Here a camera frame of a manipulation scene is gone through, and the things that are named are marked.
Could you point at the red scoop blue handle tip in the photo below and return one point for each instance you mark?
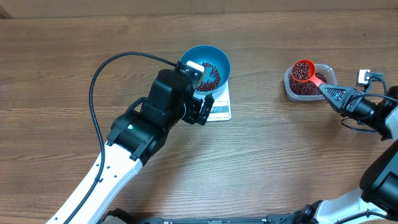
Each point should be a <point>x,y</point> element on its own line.
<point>309,66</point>

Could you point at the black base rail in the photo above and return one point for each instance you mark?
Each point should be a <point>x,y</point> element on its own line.
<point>269,219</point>

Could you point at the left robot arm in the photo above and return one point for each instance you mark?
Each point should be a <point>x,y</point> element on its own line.
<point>134,138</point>

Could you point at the blue bowl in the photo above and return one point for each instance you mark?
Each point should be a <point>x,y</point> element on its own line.
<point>217,67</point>

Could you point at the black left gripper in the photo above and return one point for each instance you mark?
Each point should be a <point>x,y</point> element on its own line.
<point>194,108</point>

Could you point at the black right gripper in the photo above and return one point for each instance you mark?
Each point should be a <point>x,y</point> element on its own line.
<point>347,97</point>

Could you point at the red beans in scoop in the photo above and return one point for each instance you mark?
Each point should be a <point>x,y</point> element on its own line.
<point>300,71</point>

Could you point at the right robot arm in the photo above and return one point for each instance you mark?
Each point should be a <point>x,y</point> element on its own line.
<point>376,196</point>

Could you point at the white digital kitchen scale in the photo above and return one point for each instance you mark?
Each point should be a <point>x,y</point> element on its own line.
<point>221,109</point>

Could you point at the red beans in bowl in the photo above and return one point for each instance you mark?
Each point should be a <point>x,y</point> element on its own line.
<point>213,80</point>

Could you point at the clear plastic container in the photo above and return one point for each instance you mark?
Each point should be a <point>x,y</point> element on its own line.
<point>323,72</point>

